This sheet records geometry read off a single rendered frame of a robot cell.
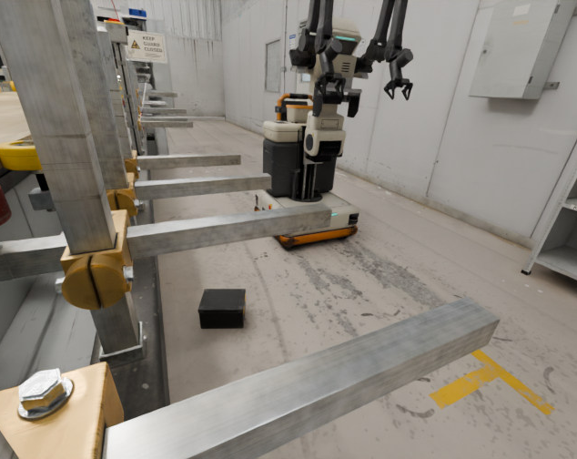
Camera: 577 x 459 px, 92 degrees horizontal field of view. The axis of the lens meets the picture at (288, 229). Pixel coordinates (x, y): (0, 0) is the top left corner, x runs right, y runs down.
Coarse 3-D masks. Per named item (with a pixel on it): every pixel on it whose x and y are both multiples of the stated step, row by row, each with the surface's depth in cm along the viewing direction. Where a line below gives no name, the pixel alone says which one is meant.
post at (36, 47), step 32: (0, 0) 18; (32, 0) 19; (0, 32) 19; (32, 32) 19; (64, 32) 22; (32, 64) 20; (64, 64) 21; (32, 96) 21; (64, 96) 22; (32, 128) 22; (64, 128) 22; (64, 160) 23; (96, 160) 26; (64, 192) 24; (96, 192) 25; (64, 224) 25; (96, 224) 26; (96, 320) 30; (128, 320) 32
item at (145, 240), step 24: (216, 216) 38; (240, 216) 39; (264, 216) 39; (288, 216) 40; (312, 216) 42; (24, 240) 30; (48, 240) 30; (144, 240) 33; (168, 240) 34; (192, 240) 35; (216, 240) 37; (240, 240) 38; (0, 264) 28; (24, 264) 29; (48, 264) 30
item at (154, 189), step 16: (224, 176) 62; (240, 176) 62; (256, 176) 63; (32, 192) 47; (48, 192) 48; (144, 192) 54; (160, 192) 55; (176, 192) 56; (192, 192) 58; (208, 192) 59; (224, 192) 61; (48, 208) 48
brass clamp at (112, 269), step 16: (128, 224) 36; (64, 256) 26; (80, 256) 26; (96, 256) 26; (112, 256) 27; (128, 256) 31; (64, 272) 26; (80, 272) 25; (96, 272) 25; (112, 272) 26; (128, 272) 28; (64, 288) 25; (80, 288) 25; (96, 288) 26; (112, 288) 26; (128, 288) 29; (80, 304) 26; (96, 304) 27; (112, 304) 27
